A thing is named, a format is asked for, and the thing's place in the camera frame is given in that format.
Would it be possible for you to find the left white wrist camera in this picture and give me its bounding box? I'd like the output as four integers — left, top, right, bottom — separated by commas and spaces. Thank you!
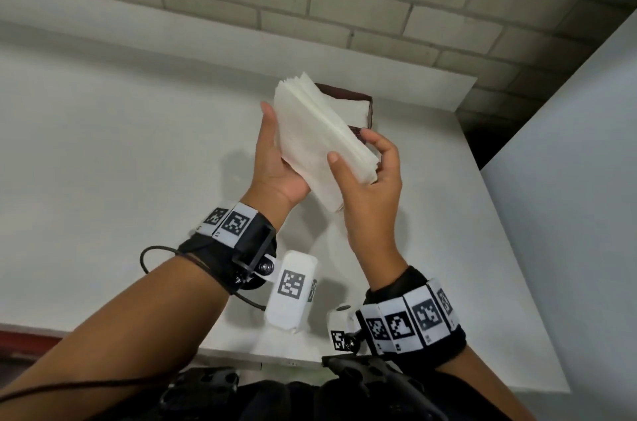
263, 250, 319, 335

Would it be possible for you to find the person's right hand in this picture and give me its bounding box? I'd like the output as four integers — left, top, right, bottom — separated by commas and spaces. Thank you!
326, 128, 409, 292

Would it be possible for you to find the person's black clothing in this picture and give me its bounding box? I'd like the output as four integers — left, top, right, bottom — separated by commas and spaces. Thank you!
149, 375, 524, 421

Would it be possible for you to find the marker wristband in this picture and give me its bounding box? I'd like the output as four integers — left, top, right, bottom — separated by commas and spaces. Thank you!
177, 201, 279, 297
357, 266, 468, 369

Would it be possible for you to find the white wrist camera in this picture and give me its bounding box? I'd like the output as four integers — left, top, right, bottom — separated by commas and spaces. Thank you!
263, 250, 319, 335
326, 304, 369, 355

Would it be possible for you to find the black chest harness buckle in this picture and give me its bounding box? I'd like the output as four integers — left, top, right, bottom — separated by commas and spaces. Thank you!
320, 355, 449, 421
159, 367, 240, 412

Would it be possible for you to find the left marker wristband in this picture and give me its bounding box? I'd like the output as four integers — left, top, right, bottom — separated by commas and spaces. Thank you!
177, 201, 279, 297

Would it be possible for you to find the left black camera cable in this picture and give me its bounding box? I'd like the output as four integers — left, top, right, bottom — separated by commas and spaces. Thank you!
0, 245, 267, 404

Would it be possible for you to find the person's left hand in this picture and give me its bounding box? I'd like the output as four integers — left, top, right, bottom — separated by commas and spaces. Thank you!
240, 101, 313, 231

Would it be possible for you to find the right marker wristband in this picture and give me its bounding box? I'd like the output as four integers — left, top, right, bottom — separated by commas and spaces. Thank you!
357, 266, 468, 369

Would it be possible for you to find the red chair seat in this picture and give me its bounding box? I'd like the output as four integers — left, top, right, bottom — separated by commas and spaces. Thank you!
0, 328, 70, 362

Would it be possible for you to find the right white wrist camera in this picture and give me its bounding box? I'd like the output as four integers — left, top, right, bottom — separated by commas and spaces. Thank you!
326, 304, 369, 355

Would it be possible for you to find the brown wicker basket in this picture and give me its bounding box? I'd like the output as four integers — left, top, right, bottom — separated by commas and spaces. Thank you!
314, 83, 375, 139

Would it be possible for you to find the large partition panel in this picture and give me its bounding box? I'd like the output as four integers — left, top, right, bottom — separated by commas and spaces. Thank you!
479, 10, 637, 421

